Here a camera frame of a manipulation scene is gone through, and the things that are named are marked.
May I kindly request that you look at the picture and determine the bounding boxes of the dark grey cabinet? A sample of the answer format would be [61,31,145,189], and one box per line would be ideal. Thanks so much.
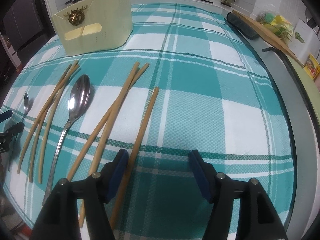
[0,0,54,63]

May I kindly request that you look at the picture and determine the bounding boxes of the cream utensil basket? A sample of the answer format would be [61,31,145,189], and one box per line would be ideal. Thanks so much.
[51,0,133,57]

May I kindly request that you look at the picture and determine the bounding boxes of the white utensil holder box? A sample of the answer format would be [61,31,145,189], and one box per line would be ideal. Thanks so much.
[292,19,320,63]

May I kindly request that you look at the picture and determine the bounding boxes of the teal plaid tablecloth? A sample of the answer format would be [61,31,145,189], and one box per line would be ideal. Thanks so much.
[0,2,294,240]

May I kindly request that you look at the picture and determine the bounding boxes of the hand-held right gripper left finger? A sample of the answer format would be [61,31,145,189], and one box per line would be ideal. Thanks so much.
[31,149,130,240]

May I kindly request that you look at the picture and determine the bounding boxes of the bag of vegetables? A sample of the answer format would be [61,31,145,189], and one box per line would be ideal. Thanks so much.
[259,11,295,44]

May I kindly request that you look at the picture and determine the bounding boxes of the gold wreath ornament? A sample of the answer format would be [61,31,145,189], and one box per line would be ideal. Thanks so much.
[62,9,88,27]

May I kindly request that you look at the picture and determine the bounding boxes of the large steel spoon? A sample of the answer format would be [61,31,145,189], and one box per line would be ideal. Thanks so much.
[41,74,91,207]

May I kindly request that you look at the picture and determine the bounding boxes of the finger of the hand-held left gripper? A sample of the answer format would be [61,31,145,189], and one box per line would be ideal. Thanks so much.
[0,110,12,123]
[5,122,25,140]

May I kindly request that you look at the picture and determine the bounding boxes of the yellow printed packet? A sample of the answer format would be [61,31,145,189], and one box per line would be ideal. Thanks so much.
[304,54,320,80]

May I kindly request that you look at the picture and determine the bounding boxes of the black rectangular pad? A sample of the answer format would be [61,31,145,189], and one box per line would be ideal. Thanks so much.
[226,12,262,40]

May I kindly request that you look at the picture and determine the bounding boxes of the long wooden board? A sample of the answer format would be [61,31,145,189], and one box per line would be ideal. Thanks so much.
[232,10,304,68]

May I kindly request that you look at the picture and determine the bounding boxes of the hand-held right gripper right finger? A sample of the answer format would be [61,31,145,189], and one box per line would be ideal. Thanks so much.
[188,149,288,240]

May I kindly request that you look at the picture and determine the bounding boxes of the small steel spoon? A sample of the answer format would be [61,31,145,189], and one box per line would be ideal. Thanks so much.
[7,92,31,172]

